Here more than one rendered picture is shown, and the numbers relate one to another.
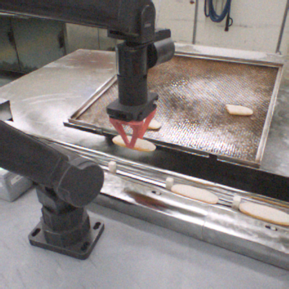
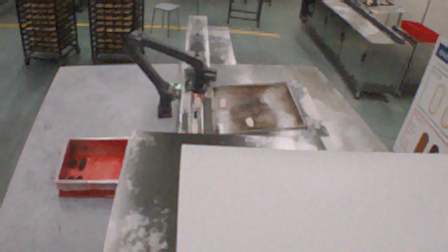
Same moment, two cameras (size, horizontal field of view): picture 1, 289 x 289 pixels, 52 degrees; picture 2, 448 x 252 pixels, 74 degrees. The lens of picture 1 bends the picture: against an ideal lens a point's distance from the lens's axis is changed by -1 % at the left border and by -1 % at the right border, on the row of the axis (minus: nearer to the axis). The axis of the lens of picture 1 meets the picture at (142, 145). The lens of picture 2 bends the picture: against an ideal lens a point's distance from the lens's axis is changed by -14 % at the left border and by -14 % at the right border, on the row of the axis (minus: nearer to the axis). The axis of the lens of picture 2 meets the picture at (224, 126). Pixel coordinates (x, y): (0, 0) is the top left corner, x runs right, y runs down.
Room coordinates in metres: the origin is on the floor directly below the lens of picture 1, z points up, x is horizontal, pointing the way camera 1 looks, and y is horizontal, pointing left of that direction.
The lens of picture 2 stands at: (-0.23, -1.46, 1.95)
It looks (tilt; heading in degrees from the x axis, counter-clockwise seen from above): 35 degrees down; 57
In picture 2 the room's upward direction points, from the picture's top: 7 degrees clockwise
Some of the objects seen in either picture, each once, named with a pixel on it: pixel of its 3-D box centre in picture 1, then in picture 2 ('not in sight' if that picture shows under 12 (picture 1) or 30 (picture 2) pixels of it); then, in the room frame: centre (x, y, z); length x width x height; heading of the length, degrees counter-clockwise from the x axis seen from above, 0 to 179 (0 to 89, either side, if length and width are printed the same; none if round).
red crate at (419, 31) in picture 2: not in sight; (419, 31); (4.28, 0.78, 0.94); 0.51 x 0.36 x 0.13; 68
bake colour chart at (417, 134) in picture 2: not in sight; (441, 123); (0.76, -1.15, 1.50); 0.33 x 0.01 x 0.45; 65
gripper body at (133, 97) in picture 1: (132, 91); (198, 84); (0.54, 0.02, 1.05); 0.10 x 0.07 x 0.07; 153
